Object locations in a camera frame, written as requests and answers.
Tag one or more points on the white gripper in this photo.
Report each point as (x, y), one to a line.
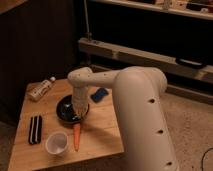
(80, 101)

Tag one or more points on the orange carrot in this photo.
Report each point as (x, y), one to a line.
(76, 136)

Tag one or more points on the black ceramic bowl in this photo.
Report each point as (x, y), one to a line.
(65, 111)

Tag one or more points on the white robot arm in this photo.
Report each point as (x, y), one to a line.
(136, 99)

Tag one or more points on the wooden table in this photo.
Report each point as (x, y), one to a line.
(100, 136)

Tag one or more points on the blue sponge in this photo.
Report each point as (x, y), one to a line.
(99, 95)

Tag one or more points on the white plastic cup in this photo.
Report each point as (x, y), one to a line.
(56, 143)

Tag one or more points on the white plastic bottle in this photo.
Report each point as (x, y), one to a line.
(41, 89)

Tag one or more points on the wooden beam furniture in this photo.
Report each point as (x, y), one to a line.
(139, 57)

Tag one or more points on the metal pole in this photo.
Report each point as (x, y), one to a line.
(88, 33)

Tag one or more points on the upper shelf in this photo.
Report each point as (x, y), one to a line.
(157, 8)

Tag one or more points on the black handle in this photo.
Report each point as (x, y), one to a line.
(190, 64)

